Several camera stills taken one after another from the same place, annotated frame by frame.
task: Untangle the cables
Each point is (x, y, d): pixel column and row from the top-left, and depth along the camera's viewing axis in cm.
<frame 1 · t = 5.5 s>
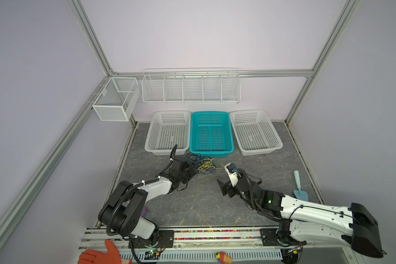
left hand: (198, 170, 90), fingers open
right hand: (226, 176, 76), fingers open
white plastic basket right: (253, 132, 118), on the table
teal plastic basket: (210, 134, 116), on the table
white plastic basket left: (167, 125, 122), on the table
light blue scoop tool: (300, 194, 88), on the table

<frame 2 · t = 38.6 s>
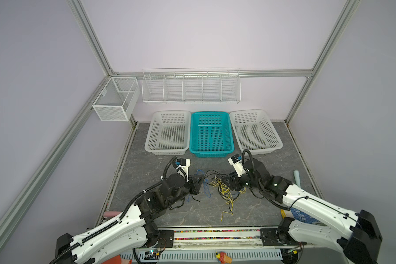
left hand: (204, 179, 70), fingers closed
right hand: (226, 178, 77), fingers open
the named things where they were.

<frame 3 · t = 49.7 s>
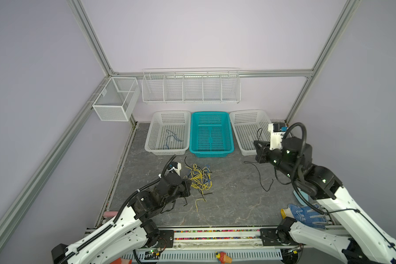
left hand: (191, 184, 73), fingers closed
right hand: (255, 143, 63), fingers closed
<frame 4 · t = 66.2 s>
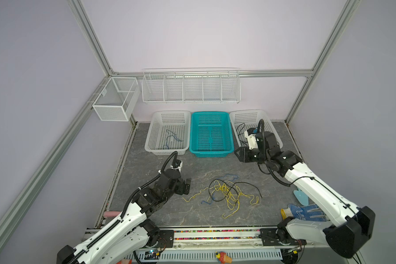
left hand: (181, 179, 78), fingers open
right hand: (239, 152, 77), fingers open
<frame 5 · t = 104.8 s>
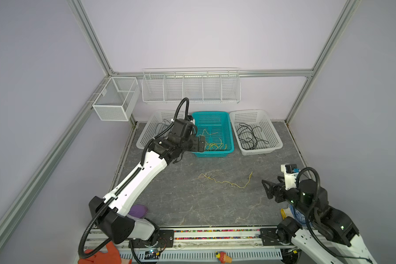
left hand: (195, 142, 74), fingers open
right hand: (272, 180, 68), fingers open
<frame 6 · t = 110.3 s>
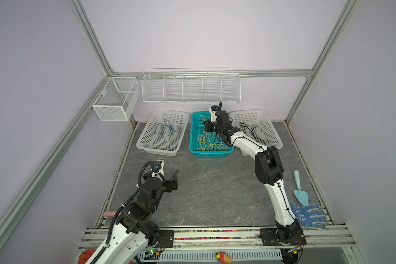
left hand: (167, 173, 75), fingers open
right hand: (204, 122, 99), fingers closed
